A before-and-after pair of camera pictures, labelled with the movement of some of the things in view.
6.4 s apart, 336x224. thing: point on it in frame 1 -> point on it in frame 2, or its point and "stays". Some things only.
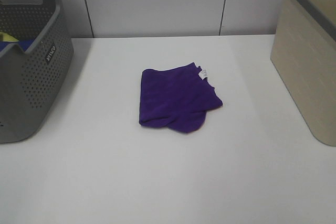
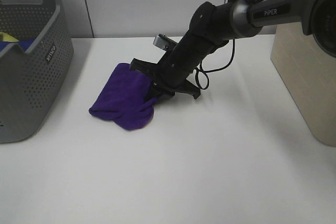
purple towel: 178,97 -> 123,99
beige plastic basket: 303,50 stays
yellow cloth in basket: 6,37 stays
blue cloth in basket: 24,44 stays
